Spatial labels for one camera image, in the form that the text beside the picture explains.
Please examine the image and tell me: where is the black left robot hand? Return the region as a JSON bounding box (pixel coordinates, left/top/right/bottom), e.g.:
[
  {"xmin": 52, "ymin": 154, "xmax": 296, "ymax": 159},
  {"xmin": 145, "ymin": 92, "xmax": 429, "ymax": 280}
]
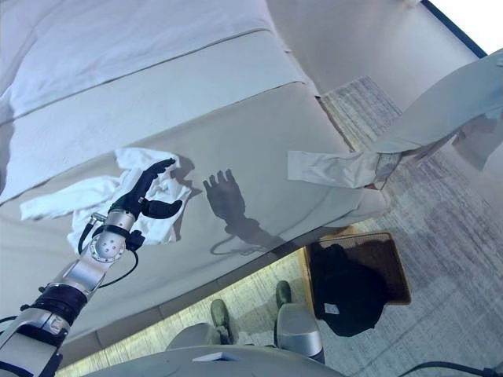
[{"xmin": 108, "ymin": 157, "xmax": 184, "ymax": 221}]

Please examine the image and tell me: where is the white garment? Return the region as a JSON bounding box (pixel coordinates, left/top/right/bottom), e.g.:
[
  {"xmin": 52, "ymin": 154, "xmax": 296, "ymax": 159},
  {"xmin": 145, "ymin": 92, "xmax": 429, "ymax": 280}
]
[{"xmin": 19, "ymin": 147, "xmax": 193, "ymax": 247}]

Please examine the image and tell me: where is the black garment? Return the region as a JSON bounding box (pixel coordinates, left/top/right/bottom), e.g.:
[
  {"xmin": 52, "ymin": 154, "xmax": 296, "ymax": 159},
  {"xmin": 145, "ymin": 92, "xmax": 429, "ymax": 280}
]
[{"xmin": 310, "ymin": 243, "xmax": 388, "ymax": 338}]

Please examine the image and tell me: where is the beige garment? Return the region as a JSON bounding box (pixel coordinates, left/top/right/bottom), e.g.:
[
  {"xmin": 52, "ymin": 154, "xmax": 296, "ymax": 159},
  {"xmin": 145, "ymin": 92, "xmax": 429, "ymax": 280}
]
[{"xmin": 286, "ymin": 50, "xmax": 503, "ymax": 192}]

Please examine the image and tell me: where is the bed with beige cover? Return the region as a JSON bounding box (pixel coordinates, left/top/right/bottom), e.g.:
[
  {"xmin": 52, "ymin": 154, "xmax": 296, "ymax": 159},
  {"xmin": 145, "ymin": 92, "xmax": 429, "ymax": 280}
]
[{"xmin": 0, "ymin": 0, "xmax": 392, "ymax": 358}]

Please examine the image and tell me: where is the white bed sheet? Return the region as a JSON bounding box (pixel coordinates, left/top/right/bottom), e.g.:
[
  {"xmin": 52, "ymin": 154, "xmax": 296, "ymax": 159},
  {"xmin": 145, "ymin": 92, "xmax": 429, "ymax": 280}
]
[{"xmin": 0, "ymin": 0, "xmax": 276, "ymax": 119}]

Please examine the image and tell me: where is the brown wicker basket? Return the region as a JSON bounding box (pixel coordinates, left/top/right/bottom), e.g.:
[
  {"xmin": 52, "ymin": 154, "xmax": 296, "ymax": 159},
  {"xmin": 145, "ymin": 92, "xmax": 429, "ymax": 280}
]
[{"xmin": 302, "ymin": 231, "xmax": 413, "ymax": 339}]

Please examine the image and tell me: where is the silver left robot leg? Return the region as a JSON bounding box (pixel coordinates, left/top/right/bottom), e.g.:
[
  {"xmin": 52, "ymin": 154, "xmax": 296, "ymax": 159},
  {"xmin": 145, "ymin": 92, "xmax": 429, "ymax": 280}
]
[{"xmin": 167, "ymin": 298, "xmax": 237, "ymax": 350}]

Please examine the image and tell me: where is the silver robot leg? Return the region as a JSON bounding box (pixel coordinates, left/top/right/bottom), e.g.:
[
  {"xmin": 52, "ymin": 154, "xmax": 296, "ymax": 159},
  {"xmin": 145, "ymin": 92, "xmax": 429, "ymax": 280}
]
[
  {"xmin": 167, "ymin": 298, "xmax": 237, "ymax": 350},
  {"xmin": 273, "ymin": 280, "xmax": 327, "ymax": 364}
]

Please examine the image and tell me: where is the grey robot torso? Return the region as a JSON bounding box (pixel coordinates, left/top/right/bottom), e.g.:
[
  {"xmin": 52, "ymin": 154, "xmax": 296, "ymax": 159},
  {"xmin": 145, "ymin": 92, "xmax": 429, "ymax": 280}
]
[{"xmin": 78, "ymin": 345, "xmax": 327, "ymax": 377}]

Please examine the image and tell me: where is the silver right robot leg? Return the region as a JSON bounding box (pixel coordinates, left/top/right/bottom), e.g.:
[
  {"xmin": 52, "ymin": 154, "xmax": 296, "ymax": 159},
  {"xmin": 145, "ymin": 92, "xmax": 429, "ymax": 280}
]
[{"xmin": 273, "ymin": 280, "xmax": 327, "ymax": 364}]

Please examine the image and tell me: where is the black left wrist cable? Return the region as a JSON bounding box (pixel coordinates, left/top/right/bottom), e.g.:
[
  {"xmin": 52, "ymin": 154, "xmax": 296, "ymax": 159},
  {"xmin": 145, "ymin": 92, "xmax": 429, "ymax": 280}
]
[{"xmin": 77, "ymin": 211, "xmax": 141, "ymax": 290}]

